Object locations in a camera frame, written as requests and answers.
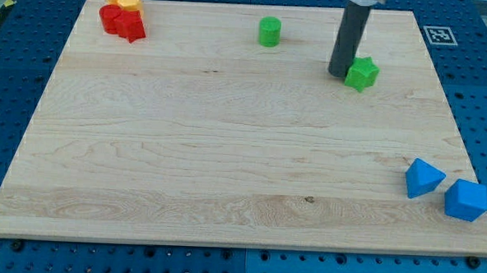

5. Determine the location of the green star block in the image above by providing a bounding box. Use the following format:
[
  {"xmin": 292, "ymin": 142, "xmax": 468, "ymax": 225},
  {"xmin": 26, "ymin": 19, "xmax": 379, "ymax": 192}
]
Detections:
[{"xmin": 344, "ymin": 57, "xmax": 380, "ymax": 92}]

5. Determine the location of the red cylinder block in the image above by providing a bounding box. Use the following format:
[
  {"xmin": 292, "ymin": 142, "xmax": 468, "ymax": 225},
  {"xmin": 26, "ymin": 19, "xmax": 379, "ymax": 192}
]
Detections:
[{"xmin": 99, "ymin": 5, "xmax": 122, "ymax": 35}]

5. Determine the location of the yellow hexagon block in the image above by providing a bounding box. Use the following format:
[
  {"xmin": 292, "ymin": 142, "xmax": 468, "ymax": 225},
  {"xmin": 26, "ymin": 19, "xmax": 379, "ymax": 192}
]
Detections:
[{"xmin": 117, "ymin": 0, "xmax": 144, "ymax": 15}]

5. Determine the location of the white fiducial marker tag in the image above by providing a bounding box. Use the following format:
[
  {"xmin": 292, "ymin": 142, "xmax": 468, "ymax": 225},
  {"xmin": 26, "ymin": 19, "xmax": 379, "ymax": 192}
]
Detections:
[{"xmin": 424, "ymin": 25, "xmax": 457, "ymax": 46}]

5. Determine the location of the green cylinder block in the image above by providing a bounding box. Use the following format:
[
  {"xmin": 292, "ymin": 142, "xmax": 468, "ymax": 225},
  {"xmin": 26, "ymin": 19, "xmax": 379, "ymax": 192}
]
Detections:
[{"xmin": 258, "ymin": 16, "xmax": 281, "ymax": 47}]

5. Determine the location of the blue triangle block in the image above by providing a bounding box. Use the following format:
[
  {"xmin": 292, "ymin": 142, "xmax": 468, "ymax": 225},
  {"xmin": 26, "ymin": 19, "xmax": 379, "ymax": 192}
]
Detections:
[{"xmin": 405, "ymin": 158, "xmax": 447, "ymax": 199}]

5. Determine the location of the wooden board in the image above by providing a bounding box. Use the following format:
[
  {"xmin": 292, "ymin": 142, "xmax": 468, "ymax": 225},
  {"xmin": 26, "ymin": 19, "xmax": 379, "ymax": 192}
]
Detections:
[{"xmin": 0, "ymin": 0, "xmax": 487, "ymax": 257}]

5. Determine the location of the red star block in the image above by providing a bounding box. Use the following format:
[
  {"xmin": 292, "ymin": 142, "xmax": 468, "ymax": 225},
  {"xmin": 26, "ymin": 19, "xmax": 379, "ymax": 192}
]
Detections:
[{"xmin": 114, "ymin": 10, "xmax": 146, "ymax": 43}]

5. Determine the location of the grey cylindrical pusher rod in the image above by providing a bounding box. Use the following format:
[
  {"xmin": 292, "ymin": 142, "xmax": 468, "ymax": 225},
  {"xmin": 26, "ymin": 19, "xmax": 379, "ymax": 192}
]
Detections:
[{"xmin": 328, "ymin": 1, "xmax": 372, "ymax": 78}]

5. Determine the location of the blue cube block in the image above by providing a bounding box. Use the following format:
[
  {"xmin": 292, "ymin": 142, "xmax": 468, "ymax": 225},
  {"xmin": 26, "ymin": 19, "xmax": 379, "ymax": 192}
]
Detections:
[{"xmin": 444, "ymin": 179, "xmax": 487, "ymax": 222}]

